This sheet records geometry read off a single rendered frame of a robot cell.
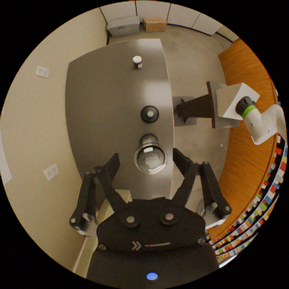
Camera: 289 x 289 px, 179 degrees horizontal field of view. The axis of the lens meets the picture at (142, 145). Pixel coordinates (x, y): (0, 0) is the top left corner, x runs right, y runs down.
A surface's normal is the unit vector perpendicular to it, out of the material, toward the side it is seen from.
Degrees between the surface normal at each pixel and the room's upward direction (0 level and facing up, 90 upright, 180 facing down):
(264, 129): 65
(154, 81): 0
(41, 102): 90
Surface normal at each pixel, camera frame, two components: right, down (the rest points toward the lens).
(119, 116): -0.03, 0.28
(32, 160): 1.00, -0.07
